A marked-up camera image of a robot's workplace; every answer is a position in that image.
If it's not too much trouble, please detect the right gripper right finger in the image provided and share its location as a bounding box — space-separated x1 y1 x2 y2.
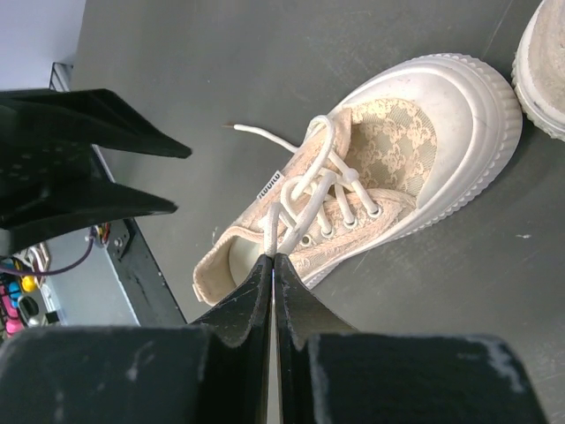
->
274 254 546 423

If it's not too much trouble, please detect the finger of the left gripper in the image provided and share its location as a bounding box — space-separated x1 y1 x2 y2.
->
1 180 177 256
1 88 192 159

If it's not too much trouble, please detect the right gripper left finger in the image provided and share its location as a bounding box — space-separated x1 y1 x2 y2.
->
1 255 273 423

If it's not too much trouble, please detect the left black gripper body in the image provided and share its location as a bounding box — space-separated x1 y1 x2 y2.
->
1 140 109 199

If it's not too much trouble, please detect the white shoelace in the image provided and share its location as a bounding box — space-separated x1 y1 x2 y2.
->
222 114 383 257

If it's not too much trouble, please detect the beige lace sneaker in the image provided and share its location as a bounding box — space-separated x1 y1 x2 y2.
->
512 0 564 140
193 53 523 305

